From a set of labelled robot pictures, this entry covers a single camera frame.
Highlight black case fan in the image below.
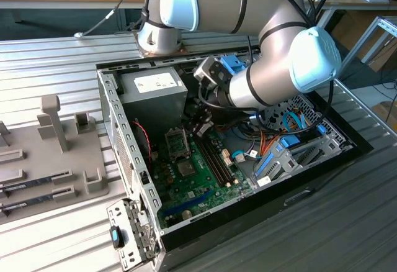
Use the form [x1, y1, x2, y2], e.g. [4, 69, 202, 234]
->
[131, 118, 153, 164]

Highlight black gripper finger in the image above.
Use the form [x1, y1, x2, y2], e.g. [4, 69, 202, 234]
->
[185, 109, 202, 134]
[194, 111, 216, 138]

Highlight blue data wire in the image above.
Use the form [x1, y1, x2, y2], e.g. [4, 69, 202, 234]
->
[282, 112, 313, 136]

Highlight stacked brown cardboard boxes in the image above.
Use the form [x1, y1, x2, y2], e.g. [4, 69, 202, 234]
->
[330, 11, 397, 73]

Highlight RAM stick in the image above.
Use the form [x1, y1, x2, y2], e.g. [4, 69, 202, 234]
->
[0, 194, 54, 213]
[0, 176, 54, 193]

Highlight metal expansion slot bracket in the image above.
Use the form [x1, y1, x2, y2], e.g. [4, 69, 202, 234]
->
[106, 197, 164, 270]

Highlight black PC case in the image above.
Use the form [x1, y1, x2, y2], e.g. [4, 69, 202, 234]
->
[95, 44, 375, 271]

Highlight blue plastic drive latch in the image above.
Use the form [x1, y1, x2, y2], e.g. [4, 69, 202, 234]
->
[220, 55, 249, 76]

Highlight green motherboard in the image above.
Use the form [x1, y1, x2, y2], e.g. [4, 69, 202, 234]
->
[151, 125, 254, 227]

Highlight blue disk carrier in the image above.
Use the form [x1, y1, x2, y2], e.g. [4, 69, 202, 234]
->
[278, 134, 302, 149]

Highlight grey parts rack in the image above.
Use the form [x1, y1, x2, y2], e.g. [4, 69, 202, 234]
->
[0, 94, 112, 223]

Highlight small brown cardboard box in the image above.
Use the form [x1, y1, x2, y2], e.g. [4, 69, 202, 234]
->
[370, 101, 397, 124]

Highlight orange wire bundle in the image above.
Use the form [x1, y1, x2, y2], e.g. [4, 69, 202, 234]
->
[259, 128, 291, 158]

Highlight black latch blue button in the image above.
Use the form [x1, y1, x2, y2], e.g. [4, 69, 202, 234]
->
[110, 225, 127, 250]

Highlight black RAM slot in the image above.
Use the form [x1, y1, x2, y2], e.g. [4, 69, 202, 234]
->
[204, 132, 234, 186]
[195, 135, 226, 188]

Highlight perforated metal cage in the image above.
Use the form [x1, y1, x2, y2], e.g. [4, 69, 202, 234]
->
[263, 93, 348, 148]

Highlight wooden desk white legs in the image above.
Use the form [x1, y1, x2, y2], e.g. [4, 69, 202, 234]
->
[297, 0, 397, 48]

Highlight grey metal disk bay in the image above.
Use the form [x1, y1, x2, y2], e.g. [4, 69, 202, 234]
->
[252, 135, 354, 189]

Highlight black tripod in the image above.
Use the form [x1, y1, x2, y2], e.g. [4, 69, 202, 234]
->
[310, 0, 342, 30]

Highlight blue expansion slot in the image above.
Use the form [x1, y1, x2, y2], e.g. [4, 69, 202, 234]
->
[163, 190, 215, 220]

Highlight CPU socket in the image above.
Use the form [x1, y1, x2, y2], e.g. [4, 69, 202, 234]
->
[176, 160, 199, 179]

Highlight grey dangling cable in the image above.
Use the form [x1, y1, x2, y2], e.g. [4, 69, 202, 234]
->
[73, 0, 146, 39]

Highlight grey power supply unit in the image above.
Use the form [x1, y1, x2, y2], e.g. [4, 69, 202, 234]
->
[117, 66, 190, 132]

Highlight aluminium profile frame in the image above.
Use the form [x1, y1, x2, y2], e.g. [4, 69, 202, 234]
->
[337, 16, 397, 79]

